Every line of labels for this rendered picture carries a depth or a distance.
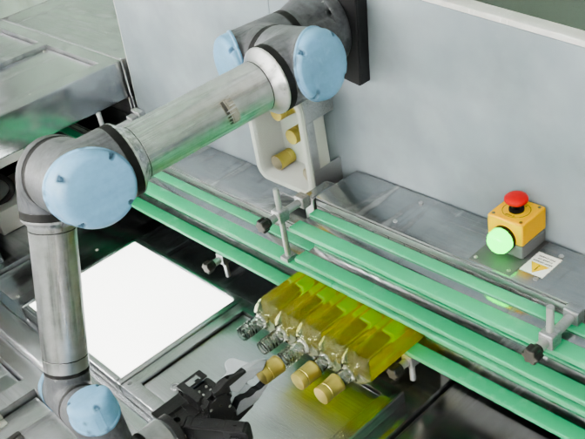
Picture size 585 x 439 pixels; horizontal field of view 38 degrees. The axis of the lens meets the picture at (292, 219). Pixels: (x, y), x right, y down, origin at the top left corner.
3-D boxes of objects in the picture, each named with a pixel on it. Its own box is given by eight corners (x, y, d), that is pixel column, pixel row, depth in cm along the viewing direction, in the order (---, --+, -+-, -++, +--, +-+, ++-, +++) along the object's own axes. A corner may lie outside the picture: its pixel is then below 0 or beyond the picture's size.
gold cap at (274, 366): (273, 366, 157) (256, 379, 155) (271, 351, 155) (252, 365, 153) (286, 374, 155) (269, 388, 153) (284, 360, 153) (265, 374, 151)
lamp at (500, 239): (494, 243, 147) (483, 252, 146) (493, 221, 145) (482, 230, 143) (515, 252, 144) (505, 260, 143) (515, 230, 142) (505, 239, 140)
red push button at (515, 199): (499, 213, 145) (499, 197, 143) (513, 202, 147) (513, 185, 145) (520, 221, 142) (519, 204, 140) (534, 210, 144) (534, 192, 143)
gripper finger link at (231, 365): (244, 338, 155) (206, 372, 151) (265, 352, 151) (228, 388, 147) (248, 349, 157) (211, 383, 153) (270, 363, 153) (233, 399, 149)
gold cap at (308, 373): (323, 380, 153) (305, 394, 151) (309, 371, 155) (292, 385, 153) (319, 365, 151) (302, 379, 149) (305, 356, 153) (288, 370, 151)
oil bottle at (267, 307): (328, 272, 180) (252, 327, 169) (325, 250, 177) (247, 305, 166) (347, 281, 177) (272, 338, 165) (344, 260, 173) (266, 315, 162)
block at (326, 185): (330, 216, 182) (306, 232, 178) (324, 178, 177) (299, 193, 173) (342, 221, 179) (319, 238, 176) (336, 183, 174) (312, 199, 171)
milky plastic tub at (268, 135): (286, 158, 194) (258, 176, 190) (270, 67, 182) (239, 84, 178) (342, 180, 183) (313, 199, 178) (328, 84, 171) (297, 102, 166)
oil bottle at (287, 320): (348, 283, 177) (272, 340, 166) (345, 261, 174) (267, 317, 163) (369, 293, 173) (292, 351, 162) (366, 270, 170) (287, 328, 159)
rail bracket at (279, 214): (308, 239, 179) (264, 269, 173) (296, 170, 170) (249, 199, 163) (318, 244, 177) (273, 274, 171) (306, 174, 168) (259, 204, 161)
